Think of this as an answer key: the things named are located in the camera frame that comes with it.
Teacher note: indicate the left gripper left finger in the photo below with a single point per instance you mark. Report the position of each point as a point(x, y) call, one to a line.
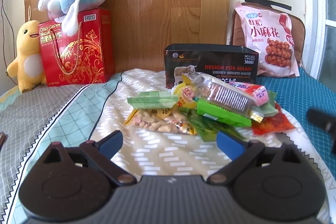
point(100, 153)

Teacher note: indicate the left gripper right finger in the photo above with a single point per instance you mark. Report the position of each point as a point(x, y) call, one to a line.
point(241, 153)

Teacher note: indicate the dark green snack packet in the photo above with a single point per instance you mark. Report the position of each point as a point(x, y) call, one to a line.
point(208, 128)

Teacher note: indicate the red spicy snack packet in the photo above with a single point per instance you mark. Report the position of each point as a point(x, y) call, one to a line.
point(276, 123)

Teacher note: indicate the bright green snack pack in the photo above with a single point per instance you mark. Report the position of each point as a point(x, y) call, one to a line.
point(219, 114)

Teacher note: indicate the pink candy box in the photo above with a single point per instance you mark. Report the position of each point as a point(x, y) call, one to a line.
point(258, 92)

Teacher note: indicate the clear cracker tray pack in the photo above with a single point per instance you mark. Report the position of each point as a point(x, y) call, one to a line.
point(223, 95)

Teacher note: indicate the peanut snack bag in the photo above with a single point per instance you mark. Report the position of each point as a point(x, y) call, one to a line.
point(160, 120)

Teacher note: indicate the pale green snack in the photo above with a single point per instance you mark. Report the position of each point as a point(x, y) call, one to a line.
point(153, 100)

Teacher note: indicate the yellow lid jelly cup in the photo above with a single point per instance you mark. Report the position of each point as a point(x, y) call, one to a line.
point(185, 93)

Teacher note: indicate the teal patterned cloth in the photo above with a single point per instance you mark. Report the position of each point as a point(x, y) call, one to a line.
point(296, 95)

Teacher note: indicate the patterned bed sheet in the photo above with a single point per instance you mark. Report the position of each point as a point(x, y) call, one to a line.
point(72, 114)

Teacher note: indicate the black sheep print box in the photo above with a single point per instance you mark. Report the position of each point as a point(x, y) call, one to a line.
point(227, 63)

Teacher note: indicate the red gift box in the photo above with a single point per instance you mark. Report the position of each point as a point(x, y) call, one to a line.
point(86, 57)

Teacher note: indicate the pink fried twist snack bag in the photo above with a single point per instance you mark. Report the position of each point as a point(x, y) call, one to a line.
point(269, 34)

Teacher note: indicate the yellow duck plush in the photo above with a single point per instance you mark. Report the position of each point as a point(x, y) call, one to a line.
point(28, 65)

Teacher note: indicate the brown cushion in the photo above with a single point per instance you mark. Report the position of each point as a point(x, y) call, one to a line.
point(298, 31)

